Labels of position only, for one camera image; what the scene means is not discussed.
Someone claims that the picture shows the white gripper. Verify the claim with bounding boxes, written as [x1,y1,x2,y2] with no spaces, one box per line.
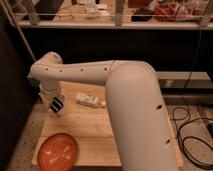
[39,85,65,114]

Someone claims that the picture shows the wooden shelf with railing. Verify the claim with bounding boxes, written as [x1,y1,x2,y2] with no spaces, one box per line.
[1,0,213,30]

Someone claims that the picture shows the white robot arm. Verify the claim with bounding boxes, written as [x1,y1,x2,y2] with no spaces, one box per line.
[30,52,179,171]

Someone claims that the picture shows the black object on shelf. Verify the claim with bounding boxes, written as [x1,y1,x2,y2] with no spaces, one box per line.
[131,8,154,22]

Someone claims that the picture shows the wooden board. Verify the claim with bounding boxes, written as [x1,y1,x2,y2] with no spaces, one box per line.
[38,82,183,171]

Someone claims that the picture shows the red object on shelf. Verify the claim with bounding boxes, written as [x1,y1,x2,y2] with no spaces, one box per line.
[153,2,194,22]

